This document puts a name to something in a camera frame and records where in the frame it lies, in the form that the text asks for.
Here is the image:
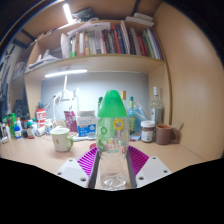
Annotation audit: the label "white power strip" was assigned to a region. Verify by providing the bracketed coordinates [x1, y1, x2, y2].
[60, 89, 80, 102]

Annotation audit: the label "clear drink bottle green cap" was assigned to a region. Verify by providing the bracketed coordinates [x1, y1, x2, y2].
[95, 89, 131, 192]

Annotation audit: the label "brown jar white lid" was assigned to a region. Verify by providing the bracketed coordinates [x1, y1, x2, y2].
[140, 120, 156, 144]

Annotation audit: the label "red and white canister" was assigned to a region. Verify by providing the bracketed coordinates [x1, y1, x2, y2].
[35, 108, 47, 130]

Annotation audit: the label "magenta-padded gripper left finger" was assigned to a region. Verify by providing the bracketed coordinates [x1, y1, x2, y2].
[55, 146, 100, 189]

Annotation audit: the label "white and blue carton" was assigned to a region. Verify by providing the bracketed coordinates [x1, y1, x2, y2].
[76, 110, 98, 138]

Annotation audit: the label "overhead light strip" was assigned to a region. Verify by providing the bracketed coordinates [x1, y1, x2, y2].
[62, 3, 75, 25]

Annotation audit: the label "brown mug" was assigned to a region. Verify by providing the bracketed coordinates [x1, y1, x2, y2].
[155, 123, 180, 146]

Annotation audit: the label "under-shelf light strip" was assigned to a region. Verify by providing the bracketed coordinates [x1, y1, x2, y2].
[44, 68, 88, 79]

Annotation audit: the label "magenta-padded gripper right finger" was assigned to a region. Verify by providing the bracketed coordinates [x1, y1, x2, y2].
[126, 145, 173, 189]

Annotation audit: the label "white cable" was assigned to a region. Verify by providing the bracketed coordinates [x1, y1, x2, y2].
[49, 93, 68, 128]

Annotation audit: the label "white bottle blue label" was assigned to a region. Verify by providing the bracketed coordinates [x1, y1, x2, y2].
[13, 124, 23, 140]

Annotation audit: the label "grey shaker bottle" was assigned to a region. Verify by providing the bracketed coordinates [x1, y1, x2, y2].
[97, 95, 104, 118]

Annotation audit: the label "pink pouch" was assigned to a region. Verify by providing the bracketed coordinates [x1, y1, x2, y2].
[63, 110, 78, 133]

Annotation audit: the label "hanging dark clothes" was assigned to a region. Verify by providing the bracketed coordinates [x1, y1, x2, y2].
[0, 53, 21, 111]

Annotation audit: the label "clear glass bottle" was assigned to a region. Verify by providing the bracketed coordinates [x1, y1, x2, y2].
[149, 86, 165, 126]

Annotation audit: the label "green tub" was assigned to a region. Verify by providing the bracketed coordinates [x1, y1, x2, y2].
[7, 113, 17, 138]

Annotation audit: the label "white mug green handle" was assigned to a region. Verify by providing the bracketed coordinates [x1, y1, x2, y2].
[49, 127, 74, 153]

